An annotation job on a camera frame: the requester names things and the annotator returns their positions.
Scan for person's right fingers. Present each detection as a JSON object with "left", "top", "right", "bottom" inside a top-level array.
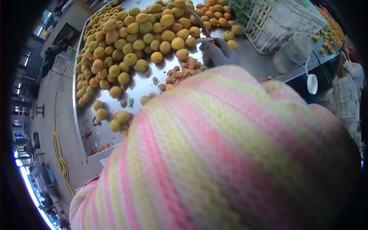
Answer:
[{"left": 199, "top": 40, "right": 220, "bottom": 69}]

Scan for pile of yellow apricots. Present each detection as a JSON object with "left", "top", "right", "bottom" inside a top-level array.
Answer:
[{"left": 75, "top": 0, "right": 245, "bottom": 133}]

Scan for pile of brown apricot pits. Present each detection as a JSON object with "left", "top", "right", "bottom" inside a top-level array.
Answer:
[{"left": 157, "top": 57, "right": 208, "bottom": 92}]

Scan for white lattice crate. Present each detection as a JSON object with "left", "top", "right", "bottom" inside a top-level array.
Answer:
[{"left": 318, "top": 74, "right": 360, "bottom": 121}]

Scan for white plastic crate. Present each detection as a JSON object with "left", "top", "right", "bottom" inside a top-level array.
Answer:
[{"left": 228, "top": 0, "right": 328, "bottom": 54}]

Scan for curved blade knife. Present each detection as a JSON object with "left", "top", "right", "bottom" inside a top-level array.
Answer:
[{"left": 186, "top": 8, "right": 215, "bottom": 44}]

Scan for stack of white crates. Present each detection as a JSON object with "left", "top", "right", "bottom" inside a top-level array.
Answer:
[{"left": 50, "top": 46, "right": 77, "bottom": 79}]

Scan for person's body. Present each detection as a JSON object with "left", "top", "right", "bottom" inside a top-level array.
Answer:
[{"left": 69, "top": 176, "right": 99, "bottom": 230}]

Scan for person's right hand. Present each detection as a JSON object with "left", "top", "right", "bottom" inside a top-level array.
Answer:
[{"left": 199, "top": 38, "right": 241, "bottom": 69}]

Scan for clear plastic container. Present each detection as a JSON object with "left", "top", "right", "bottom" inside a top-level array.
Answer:
[{"left": 273, "top": 32, "right": 314, "bottom": 74}]

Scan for white tape roll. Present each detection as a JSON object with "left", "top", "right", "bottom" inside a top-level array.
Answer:
[{"left": 306, "top": 74, "right": 318, "bottom": 95}]

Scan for yellow hose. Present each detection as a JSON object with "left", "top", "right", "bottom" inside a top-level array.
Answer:
[{"left": 53, "top": 91, "right": 76, "bottom": 198}]

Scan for heap of orange apricots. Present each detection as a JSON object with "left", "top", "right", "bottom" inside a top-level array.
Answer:
[{"left": 312, "top": 6, "right": 345, "bottom": 55}]

